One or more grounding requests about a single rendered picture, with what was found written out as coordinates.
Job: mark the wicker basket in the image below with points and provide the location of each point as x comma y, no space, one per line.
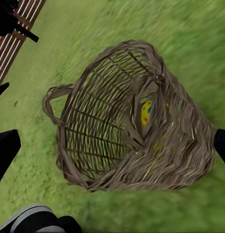
174,149

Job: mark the tree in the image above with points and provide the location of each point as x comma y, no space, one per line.
8,22

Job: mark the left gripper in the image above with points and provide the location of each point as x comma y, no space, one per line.
3,88

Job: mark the easter egg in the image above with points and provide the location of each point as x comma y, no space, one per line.
145,112

